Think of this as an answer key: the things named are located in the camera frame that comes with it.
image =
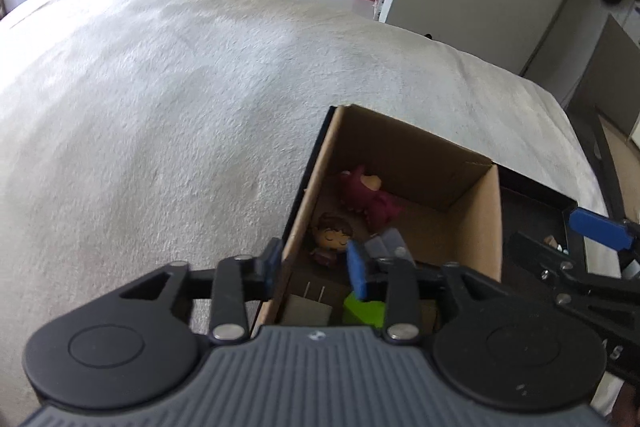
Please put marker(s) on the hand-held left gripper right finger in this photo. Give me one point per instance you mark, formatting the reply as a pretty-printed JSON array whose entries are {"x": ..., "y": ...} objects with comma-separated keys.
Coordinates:
[{"x": 357, "y": 269}]

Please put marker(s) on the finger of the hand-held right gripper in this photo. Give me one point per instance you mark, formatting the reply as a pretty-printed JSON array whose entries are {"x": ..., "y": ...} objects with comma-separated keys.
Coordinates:
[
  {"x": 600, "y": 227},
  {"x": 540, "y": 252}
]

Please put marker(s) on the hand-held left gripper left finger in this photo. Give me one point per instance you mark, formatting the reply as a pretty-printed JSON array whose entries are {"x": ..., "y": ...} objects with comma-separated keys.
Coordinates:
[{"x": 272, "y": 267}]

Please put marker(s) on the small pastel toy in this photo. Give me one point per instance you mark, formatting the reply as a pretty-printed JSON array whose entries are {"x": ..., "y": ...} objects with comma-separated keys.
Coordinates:
[{"x": 551, "y": 241}]

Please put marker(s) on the white fleece blanket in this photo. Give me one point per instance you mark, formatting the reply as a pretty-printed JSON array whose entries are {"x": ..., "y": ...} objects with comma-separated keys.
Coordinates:
[{"x": 150, "y": 132}]

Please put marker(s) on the green block toy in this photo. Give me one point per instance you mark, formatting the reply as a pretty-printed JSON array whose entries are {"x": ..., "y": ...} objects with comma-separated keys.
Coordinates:
[{"x": 365, "y": 312}]

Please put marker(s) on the brown-haired doll figurine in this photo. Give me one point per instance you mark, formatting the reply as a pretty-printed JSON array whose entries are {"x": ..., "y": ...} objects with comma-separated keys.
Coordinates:
[{"x": 332, "y": 234}]

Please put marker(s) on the cardboard box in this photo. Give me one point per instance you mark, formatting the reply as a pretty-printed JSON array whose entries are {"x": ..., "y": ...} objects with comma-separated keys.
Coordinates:
[{"x": 450, "y": 187}]

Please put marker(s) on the white charger plug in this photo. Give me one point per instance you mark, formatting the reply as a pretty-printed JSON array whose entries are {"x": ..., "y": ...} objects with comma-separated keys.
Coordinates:
[{"x": 307, "y": 314}]

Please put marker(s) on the grey plastic block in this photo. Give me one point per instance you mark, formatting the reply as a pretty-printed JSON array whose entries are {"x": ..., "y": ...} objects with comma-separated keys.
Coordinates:
[{"x": 387, "y": 244}]

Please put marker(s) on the black tray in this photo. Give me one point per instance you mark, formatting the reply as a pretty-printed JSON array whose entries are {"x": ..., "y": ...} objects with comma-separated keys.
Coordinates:
[{"x": 530, "y": 217}]

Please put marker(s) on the black frame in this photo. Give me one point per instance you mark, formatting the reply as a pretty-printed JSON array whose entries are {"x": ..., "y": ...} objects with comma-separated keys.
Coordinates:
[{"x": 607, "y": 172}]

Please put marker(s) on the grey panel board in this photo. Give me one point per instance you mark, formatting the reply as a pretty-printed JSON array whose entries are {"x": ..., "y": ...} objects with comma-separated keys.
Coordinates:
[{"x": 612, "y": 72}]

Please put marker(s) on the red bear figurine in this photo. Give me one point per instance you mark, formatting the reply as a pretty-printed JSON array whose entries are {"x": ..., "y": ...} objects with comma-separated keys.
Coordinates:
[{"x": 372, "y": 207}]

